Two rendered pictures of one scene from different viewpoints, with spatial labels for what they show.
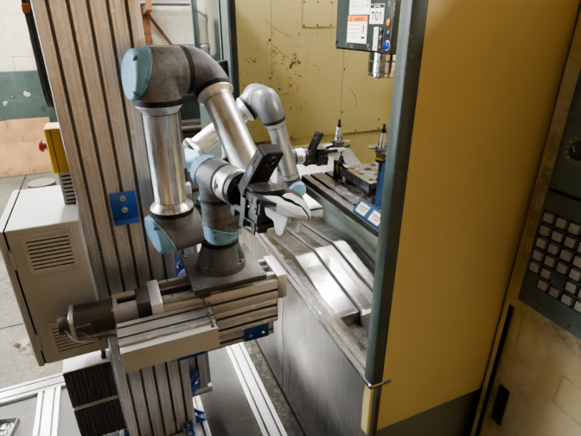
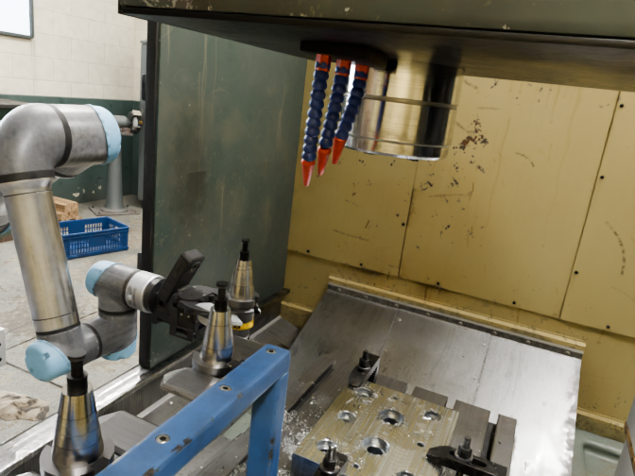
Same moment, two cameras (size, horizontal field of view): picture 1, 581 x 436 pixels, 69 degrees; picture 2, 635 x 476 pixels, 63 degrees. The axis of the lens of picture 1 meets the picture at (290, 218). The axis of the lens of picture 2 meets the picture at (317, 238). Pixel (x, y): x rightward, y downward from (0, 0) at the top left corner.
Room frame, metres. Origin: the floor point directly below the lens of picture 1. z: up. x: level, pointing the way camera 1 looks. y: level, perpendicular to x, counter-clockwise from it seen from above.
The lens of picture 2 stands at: (1.52, -0.92, 1.57)
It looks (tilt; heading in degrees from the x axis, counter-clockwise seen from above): 16 degrees down; 46
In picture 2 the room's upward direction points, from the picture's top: 7 degrees clockwise
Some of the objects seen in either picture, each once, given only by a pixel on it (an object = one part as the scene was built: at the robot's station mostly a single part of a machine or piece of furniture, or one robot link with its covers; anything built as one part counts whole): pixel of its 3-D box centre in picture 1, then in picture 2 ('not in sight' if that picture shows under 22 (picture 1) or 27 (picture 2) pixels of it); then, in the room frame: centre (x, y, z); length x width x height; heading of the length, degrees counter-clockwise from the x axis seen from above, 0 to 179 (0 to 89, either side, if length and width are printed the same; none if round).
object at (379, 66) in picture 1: (385, 62); (399, 109); (2.11, -0.45, 1.56); 0.16 x 0.16 x 0.12
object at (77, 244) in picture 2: not in sight; (86, 237); (3.06, 3.56, 0.11); 0.62 x 0.42 x 0.22; 7
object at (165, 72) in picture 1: (167, 157); not in sight; (1.08, 0.32, 1.41); 0.15 x 0.12 x 0.55; 128
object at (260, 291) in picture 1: (223, 287); not in sight; (1.16, 0.22, 0.95); 0.40 x 0.13 x 0.09; 113
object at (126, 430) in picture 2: not in sight; (122, 432); (1.71, -0.48, 1.21); 0.07 x 0.05 x 0.01; 113
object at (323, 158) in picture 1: (315, 155); (181, 306); (1.97, -0.12, 1.15); 0.12 x 0.08 x 0.09; 113
